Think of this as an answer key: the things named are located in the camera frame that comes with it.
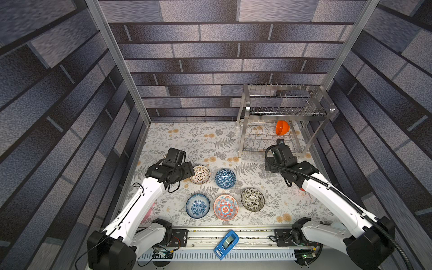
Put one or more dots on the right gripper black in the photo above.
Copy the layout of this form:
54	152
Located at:
282	152

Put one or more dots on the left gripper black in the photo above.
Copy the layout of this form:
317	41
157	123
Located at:
189	168

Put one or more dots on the white lattice pattern bowl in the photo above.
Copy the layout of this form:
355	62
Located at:
201	176

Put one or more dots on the orange bowl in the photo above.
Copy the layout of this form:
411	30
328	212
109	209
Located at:
282	128

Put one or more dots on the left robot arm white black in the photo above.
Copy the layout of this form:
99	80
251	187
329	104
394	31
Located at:
135	216

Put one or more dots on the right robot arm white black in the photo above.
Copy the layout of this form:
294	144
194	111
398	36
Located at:
365	238

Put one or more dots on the steel two-tier dish rack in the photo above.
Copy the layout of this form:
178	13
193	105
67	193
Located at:
307	109

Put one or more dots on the floral table mat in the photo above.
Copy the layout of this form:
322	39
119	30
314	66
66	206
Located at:
216	146

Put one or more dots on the blue floral rim bowl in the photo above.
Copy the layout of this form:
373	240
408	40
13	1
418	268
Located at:
197	206

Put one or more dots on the black white floral bowl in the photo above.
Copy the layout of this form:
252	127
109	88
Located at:
252	199

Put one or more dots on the blue dotted pattern bowl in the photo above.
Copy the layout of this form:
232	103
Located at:
225	178

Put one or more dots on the red blue floral bowl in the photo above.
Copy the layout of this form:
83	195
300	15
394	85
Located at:
225	207

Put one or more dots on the pink alarm clock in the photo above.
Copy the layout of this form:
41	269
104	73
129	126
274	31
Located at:
147	217

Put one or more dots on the blue handheld meter device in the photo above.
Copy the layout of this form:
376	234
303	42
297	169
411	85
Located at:
226	245

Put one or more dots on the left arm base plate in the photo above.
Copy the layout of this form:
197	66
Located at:
179	238

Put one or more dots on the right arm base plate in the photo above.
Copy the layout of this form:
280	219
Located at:
291	237

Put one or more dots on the aluminium rail frame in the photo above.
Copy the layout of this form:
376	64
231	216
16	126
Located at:
162	245

